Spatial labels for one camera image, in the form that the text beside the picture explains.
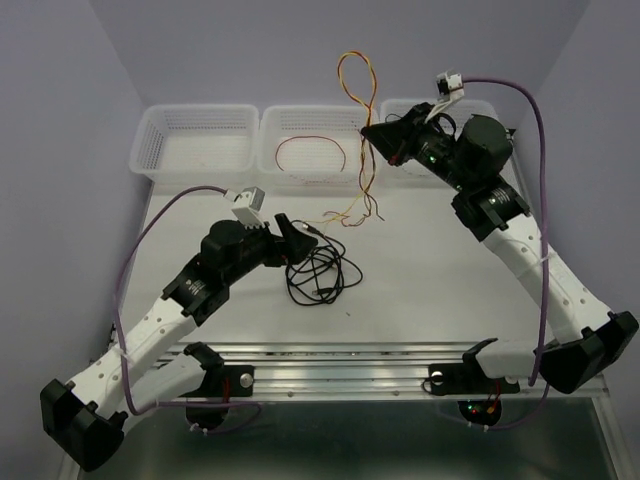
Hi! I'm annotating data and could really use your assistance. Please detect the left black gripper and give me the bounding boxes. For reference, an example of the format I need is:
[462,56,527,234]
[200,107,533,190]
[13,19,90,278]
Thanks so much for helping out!
[224,214,318,286]

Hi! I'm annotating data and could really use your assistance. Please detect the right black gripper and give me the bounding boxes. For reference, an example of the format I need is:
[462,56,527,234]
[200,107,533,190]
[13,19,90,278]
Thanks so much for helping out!
[362,101,473,193]

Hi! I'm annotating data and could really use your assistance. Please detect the orange yellow thin wire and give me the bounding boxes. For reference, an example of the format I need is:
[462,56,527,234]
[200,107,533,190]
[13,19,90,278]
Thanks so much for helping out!
[307,49,387,227]

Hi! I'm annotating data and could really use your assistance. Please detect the dark red thin wire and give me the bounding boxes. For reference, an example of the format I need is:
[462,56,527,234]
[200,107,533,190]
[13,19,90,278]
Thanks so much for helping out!
[276,133,349,174]

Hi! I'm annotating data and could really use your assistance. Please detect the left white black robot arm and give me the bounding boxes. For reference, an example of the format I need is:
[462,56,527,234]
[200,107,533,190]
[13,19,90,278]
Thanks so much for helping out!
[39,213,318,472]

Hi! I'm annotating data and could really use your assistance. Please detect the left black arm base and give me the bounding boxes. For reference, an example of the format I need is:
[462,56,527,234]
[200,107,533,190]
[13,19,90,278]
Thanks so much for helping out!
[169,342,262,436]

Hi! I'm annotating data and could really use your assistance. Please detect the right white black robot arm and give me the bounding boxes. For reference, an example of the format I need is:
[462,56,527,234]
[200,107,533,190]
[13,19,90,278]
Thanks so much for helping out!
[361,103,639,395]

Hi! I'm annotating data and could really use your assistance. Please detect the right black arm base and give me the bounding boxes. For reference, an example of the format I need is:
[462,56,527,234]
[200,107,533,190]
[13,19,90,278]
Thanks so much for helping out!
[421,338,520,431]

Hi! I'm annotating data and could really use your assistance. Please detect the right white perforated basket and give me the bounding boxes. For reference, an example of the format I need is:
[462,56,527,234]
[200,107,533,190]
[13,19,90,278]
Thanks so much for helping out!
[380,104,512,186]

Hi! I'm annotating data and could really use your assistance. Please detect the white perforated basket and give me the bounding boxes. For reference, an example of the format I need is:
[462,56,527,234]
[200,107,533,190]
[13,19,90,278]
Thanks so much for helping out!
[380,104,512,186]
[129,104,260,186]
[256,105,378,189]

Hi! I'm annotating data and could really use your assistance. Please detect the middle white perforated basket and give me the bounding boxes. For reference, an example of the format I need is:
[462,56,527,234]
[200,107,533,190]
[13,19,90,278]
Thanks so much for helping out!
[256,105,378,189]

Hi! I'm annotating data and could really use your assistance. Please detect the left white perforated basket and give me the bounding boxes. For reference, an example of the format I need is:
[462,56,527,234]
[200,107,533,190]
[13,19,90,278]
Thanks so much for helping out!
[129,104,260,186]

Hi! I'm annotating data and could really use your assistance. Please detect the black usb cable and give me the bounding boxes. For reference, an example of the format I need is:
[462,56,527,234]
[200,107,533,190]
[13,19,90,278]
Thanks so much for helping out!
[284,219,365,306]

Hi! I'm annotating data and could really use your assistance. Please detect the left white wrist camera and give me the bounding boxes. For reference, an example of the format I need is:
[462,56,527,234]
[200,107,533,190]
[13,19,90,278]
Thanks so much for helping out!
[223,186,267,229]

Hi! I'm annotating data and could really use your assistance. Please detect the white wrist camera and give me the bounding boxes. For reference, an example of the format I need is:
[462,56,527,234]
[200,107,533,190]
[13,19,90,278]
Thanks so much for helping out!
[223,186,267,229]
[426,72,465,121]

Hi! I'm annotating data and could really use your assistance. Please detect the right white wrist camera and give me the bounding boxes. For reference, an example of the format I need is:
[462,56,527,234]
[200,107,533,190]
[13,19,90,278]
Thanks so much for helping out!
[426,72,465,121]

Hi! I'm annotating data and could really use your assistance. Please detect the aluminium extrusion rail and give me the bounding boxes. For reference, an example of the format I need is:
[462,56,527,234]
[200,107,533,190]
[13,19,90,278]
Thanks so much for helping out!
[149,342,611,401]

